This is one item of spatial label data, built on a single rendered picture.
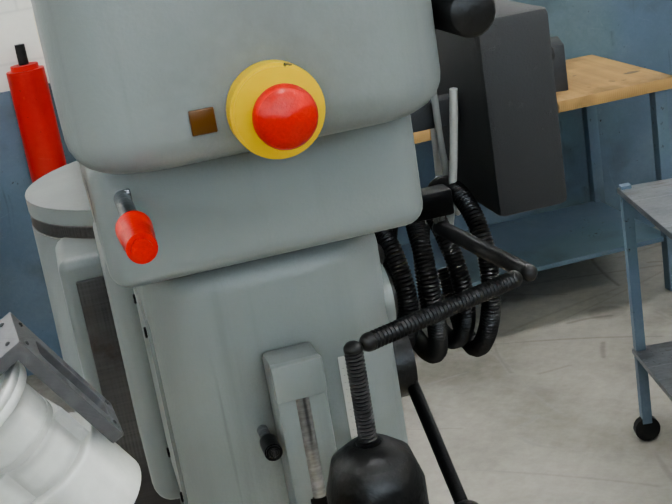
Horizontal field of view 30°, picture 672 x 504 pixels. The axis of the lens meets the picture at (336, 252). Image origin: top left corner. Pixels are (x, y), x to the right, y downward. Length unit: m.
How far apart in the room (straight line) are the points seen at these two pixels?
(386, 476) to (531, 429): 3.37
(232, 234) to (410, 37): 0.20
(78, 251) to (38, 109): 3.67
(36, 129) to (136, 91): 4.33
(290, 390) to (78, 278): 0.52
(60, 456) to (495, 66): 0.73
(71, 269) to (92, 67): 0.65
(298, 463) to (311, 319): 0.11
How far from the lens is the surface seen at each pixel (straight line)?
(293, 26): 0.79
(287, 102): 0.75
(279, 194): 0.91
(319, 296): 0.97
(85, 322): 1.43
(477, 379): 4.64
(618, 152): 5.92
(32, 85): 5.09
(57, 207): 1.52
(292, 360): 0.95
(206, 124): 0.79
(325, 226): 0.92
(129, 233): 0.76
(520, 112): 1.31
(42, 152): 5.13
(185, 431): 1.02
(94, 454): 0.71
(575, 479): 3.92
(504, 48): 1.29
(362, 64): 0.81
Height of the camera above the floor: 1.91
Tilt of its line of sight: 18 degrees down
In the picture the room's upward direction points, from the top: 9 degrees counter-clockwise
